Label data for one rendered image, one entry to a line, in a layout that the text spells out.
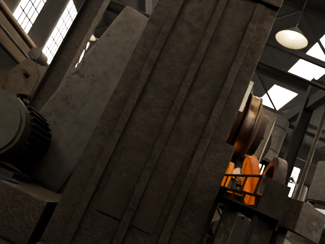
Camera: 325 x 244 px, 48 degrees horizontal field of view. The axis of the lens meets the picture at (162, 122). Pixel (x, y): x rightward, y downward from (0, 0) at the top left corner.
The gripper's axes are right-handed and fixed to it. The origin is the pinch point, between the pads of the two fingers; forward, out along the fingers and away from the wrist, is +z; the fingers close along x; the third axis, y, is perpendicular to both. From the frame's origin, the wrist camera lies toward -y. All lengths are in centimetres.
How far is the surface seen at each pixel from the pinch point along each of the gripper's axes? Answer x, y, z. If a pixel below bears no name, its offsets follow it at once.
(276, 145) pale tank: -866, 318, -161
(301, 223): 45, -7, -34
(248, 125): 1.8, 29.2, 7.1
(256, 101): -3.8, 46.4, 11.3
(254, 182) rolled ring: 79, -12, -1
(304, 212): 45, -2, -33
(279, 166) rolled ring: 96, -7, -2
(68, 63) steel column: -370, 49, 281
